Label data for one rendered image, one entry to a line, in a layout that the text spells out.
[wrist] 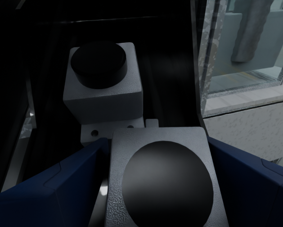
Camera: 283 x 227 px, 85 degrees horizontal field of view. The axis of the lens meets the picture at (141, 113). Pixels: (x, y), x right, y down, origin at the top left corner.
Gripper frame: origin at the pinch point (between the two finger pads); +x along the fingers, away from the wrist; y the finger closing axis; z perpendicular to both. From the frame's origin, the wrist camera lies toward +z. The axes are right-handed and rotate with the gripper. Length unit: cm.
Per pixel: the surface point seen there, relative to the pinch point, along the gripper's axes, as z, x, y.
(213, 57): 5.0, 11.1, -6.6
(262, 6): 26, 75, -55
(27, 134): -1.7, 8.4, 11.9
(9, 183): -9.7, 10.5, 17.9
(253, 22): 20, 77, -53
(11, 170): -8.4, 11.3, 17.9
